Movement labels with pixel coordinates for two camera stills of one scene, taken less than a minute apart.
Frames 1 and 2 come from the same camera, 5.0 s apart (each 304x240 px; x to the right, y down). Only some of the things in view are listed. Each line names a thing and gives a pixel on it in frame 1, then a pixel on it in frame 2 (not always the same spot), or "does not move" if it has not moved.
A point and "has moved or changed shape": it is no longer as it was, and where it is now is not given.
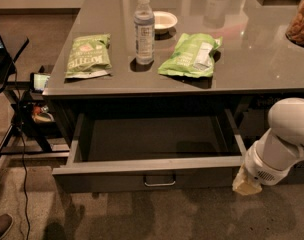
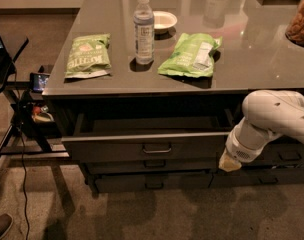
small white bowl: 163,21 does not move
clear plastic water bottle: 144,19 does not move
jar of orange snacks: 299,30 does not move
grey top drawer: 150,150 has moved or changed shape
